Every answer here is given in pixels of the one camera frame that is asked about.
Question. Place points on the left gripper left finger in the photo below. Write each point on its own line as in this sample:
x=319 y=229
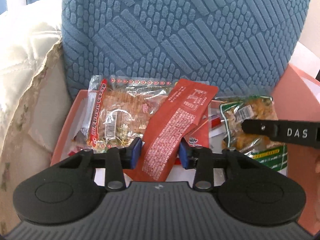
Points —
x=118 y=159

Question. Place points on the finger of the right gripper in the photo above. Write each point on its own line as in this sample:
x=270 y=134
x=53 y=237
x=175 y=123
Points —
x=303 y=133

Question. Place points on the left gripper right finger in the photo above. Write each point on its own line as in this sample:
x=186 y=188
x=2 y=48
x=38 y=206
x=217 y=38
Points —
x=201 y=159

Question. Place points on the long red snack packet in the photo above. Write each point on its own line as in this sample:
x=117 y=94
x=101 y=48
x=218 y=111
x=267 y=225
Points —
x=179 y=114

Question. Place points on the clear packet with red strip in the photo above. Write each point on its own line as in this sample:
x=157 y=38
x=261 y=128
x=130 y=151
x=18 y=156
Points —
x=118 y=110

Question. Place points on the green snack packet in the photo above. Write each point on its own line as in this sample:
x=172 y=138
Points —
x=236 y=110

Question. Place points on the red white snack packet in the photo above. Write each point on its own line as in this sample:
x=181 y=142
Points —
x=199 y=137

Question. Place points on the pink deep cardboard box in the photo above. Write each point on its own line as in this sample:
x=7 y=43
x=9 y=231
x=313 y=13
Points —
x=296 y=97

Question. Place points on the pink shallow box lid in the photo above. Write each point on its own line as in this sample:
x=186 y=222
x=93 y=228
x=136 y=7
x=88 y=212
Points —
x=72 y=140

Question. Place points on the cream quilted blanket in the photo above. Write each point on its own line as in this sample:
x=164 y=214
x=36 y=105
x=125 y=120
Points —
x=34 y=96

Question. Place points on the blue textured pillow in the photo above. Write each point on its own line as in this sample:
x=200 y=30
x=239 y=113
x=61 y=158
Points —
x=235 y=45

